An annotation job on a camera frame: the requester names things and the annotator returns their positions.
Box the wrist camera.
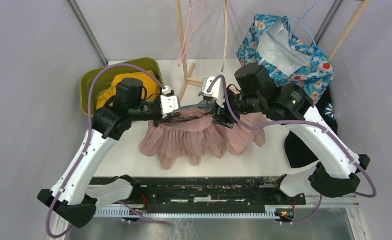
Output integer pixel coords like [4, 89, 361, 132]
[160, 85, 180, 118]
[201, 74, 225, 108]

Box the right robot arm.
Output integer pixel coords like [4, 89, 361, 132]
[201, 63, 370, 204]

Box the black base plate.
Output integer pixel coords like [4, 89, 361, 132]
[93, 176, 307, 215]

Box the black garment with flower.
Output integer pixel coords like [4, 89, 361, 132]
[284, 87, 338, 168]

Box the pink garment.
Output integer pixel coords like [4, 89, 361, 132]
[138, 108, 266, 170]

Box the blue wire hanger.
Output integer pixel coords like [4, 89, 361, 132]
[258, 0, 317, 72]

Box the green plastic basket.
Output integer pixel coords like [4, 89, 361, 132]
[79, 57, 164, 115]

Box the wooden hanger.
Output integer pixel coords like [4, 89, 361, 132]
[221, 0, 228, 72]

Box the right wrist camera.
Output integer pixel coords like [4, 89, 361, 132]
[201, 74, 225, 108]

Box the grey hook hanger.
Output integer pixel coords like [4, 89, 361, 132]
[178, 100, 216, 113]

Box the wooden clothes rack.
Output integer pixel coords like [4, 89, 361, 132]
[174, 0, 370, 100]

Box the pink wire hanger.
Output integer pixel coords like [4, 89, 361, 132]
[178, 0, 204, 67]

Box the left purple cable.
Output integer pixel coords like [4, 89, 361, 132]
[46, 63, 169, 239]

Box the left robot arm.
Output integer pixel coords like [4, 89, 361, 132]
[37, 78, 162, 228]

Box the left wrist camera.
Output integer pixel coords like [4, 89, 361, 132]
[160, 85, 180, 118]

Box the yellow skirt grey lining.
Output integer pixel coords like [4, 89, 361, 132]
[95, 71, 161, 110]

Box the blue floral garment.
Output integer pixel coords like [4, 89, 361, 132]
[236, 14, 335, 104]

